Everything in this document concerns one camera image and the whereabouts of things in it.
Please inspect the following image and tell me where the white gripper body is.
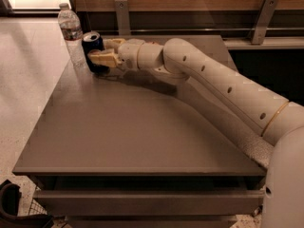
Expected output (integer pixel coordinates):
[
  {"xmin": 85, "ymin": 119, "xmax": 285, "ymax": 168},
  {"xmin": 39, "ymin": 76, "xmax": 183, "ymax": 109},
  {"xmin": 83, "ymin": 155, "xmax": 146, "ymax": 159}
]
[{"xmin": 118, "ymin": 39, "xmax": 144, "ymax": 70}]

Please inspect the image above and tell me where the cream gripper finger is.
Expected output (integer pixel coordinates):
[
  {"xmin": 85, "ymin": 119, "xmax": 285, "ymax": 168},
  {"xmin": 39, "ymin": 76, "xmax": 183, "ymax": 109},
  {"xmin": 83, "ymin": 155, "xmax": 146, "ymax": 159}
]
[
  {"xmin": 104, "ymin": 38, "xmax": 125, "ymax": 51},
  {"xmin": 88, "ymin": 48, "xmax": 122, "ymax": 67}
]

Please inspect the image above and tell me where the blue pepsi can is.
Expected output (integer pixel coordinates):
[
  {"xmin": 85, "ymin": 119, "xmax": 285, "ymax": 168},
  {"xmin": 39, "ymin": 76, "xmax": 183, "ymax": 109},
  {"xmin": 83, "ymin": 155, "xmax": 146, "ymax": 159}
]
[{"xmin": 82, "ymin": 31, "xmax": 109, "ymax": 74}]

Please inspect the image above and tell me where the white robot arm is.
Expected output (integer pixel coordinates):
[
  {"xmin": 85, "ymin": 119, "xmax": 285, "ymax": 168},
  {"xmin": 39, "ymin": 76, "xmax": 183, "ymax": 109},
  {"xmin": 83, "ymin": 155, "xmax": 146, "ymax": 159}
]
[{"xmin": 88, "ymin": 38, "xmax": 304, "ymax": 228}]

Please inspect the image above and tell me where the clear plastic water bottle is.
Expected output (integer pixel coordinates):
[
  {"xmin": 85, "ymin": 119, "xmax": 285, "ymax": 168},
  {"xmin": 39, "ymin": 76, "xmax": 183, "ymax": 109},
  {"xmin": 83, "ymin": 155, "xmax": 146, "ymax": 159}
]
[{"xmin": 58, "ymin": 3, "xmax": 86, "ymax": 67}]

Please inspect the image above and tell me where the grey table drawer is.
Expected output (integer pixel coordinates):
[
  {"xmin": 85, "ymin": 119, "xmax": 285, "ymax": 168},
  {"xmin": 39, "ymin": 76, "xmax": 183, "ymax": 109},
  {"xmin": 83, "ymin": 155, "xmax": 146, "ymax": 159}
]
[{"xmin": 34, "ymin": 190, "xmax": 263, "ymax": 217}]

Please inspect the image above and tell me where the black object at floor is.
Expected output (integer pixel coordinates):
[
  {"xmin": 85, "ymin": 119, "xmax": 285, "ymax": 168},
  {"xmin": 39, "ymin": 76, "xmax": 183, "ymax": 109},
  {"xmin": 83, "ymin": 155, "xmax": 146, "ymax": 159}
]
[{"xmin": 0, "ymin": 180, "xmax": 54, "ymax": 228}]

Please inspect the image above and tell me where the left metal bracket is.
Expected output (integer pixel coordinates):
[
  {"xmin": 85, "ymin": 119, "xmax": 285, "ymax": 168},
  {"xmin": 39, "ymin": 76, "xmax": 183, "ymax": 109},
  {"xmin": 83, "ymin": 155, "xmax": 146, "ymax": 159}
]
[{"xmin": 115, "ymin": 0, "xmax": 131, "ymax": 35}]

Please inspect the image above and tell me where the metal bracket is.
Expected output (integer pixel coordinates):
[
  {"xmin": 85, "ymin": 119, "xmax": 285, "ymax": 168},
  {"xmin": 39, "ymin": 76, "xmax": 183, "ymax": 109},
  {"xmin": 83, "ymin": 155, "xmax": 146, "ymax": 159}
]
[
  {"xmin": 115, "ymin": 0, "xmax": 131, "ymax": 35},
  {"xmin": 251, "ymin": 0, "xmax": 279, "ymax": 45}
]

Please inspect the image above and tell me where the right metal bracket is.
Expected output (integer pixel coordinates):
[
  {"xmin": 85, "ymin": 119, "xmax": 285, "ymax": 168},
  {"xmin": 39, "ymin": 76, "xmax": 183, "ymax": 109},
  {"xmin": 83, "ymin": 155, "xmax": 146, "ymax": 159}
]
[{"xmin": 251, "ymin": 0, "xmax": 279, "ymax": 45}]

